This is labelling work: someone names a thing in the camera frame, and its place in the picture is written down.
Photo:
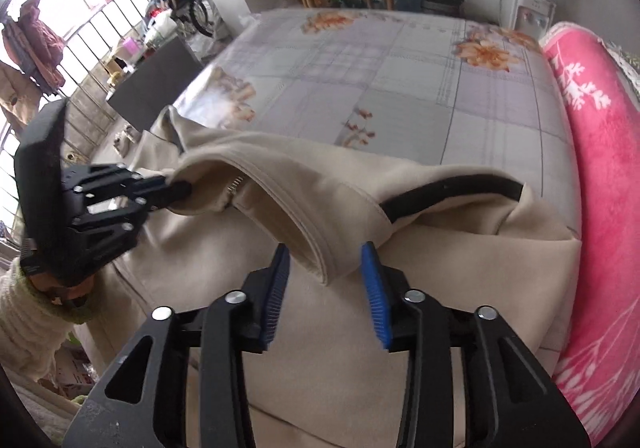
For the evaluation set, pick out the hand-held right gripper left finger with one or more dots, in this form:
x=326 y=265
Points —
x=277 y=298

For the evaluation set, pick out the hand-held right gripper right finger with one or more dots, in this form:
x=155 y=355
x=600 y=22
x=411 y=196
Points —
x=372 y=298

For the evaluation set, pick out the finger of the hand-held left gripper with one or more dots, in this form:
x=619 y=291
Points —
x=115 y=228
x=150 y=188

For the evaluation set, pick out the beige zip jacket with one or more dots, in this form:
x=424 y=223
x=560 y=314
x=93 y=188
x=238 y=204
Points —
x=325 y=177

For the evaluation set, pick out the person's left forearm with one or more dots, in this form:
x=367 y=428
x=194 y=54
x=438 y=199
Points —
x=30 y=323

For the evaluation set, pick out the person's left hand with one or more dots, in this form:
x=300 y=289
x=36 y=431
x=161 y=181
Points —
x=75 y=298

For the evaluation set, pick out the brown hanging coat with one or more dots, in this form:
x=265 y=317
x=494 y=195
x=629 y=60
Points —
x=15 y=97

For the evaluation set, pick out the metal window railing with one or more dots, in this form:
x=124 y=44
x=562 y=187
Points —
x=90 y=97

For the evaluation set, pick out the dark grey side table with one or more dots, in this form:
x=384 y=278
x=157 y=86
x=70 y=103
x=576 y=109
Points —
x=155 y=82

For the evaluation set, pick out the small yellow jar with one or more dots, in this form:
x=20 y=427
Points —
x=115 y=77

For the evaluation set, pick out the maroon hanging garment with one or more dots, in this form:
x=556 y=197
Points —
x=40 y=42

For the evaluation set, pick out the pink plastic container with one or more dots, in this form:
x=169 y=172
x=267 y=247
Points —
x=131 y=47

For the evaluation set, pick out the cardboard box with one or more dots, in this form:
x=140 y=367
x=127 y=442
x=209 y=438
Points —
x=70 y=368

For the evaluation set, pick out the white plastic container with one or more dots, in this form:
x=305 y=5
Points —
x=160 y=25

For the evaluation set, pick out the bicycle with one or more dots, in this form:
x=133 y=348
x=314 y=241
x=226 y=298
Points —
x=202 y=17

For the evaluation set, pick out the floral bed sheet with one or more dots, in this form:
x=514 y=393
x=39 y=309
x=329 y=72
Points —
x=400 y=77

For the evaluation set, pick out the pink floral blanket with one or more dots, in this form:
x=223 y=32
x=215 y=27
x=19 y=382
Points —
x=600 y=177

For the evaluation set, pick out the black trash bin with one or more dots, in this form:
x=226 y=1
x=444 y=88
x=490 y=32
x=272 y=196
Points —
x=440 y=2

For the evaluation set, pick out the white water dispenser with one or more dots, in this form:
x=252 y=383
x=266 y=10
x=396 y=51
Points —
x=525 y=12

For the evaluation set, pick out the white crochet cloth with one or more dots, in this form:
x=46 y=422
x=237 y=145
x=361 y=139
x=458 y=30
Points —
x=625 y=67

